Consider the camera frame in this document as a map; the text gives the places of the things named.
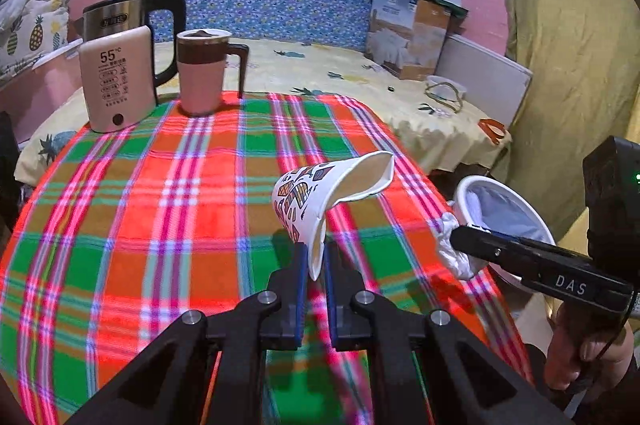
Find pink storage box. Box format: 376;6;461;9
1;38;82;143

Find pink electric kettle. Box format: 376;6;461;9
79;0;186;133

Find yellow printed bed sheet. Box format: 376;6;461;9
10;39;511;186

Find pink mug with brown handle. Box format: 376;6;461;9
176;28;250;116

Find white tissue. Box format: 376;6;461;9
434;212;488;281

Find white trash bin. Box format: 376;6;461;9
449;173;558;291

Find orange scissors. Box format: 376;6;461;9
477;118;508;145

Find white flat board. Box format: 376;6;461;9
435;35;533;128

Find person's right hand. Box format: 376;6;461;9
544;303;634;400

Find pineapple print pillow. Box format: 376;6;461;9
1;0;70;80

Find patterned paper cup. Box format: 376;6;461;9
271;151;395;280

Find olive green curtain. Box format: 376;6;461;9
506;0;639;239

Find cardboard quilt box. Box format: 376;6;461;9
364;0;469;80

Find brown cord loop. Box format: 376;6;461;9
423;75;469;115

